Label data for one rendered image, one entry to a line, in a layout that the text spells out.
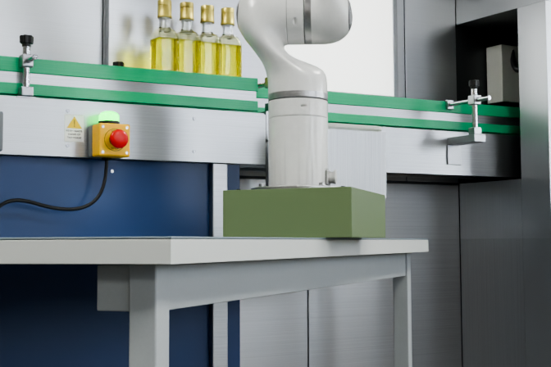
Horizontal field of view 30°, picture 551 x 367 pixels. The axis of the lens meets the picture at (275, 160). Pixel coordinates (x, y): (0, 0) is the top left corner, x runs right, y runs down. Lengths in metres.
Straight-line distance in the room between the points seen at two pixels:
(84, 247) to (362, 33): 1.78
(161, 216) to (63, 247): 0.99
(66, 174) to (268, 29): 0.55
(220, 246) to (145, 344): 0.18
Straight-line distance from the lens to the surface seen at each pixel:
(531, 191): 2.96
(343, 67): 2.93
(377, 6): 3.04
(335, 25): 2.06
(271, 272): 1.75
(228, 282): 1.57
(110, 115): 2.22
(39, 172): 2.23
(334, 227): 1.89
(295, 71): 2.03
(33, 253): 1.38
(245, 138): 2.42
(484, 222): 3.10
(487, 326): 3.11
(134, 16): 2.64
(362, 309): 2.96
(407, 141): 2.81
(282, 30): 2.06
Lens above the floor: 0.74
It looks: 5 degrees up
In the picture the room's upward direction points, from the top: straight up
